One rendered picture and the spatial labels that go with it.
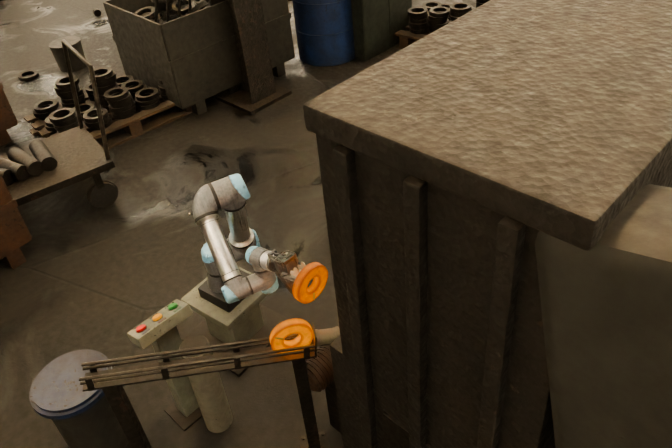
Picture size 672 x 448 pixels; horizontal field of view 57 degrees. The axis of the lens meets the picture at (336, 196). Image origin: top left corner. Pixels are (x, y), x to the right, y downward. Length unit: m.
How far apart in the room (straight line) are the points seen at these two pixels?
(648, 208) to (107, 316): 2.96
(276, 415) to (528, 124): 2.01
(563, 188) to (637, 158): 0.17
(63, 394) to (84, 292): 1.16
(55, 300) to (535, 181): 3.14
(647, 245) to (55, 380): 2.30
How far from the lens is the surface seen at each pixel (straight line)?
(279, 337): 2.21
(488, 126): 1.26
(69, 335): 3.60
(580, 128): 1.27
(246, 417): 2.95
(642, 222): 1.13
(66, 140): 4.67
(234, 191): 2.51
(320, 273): 2.24
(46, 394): 2.78
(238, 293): 2.45
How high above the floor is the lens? 2.39
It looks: 37 degrees down
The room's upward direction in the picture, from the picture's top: 6 degrees counter-clockwise
